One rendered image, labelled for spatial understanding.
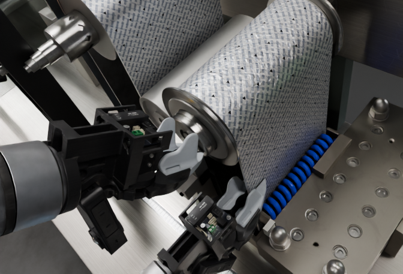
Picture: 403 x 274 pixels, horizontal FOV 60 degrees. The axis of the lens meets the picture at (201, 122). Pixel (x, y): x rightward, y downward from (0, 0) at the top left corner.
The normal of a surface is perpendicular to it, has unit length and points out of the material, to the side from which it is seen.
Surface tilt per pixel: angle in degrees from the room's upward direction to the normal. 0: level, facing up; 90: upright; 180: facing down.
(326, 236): 0
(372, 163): 0
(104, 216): 90
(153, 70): 92
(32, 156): 43
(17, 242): 0
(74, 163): 54
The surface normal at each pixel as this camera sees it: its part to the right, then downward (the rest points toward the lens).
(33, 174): 0.67, -0.34
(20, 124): -0.22, -0.61
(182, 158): 0.69, 0.44
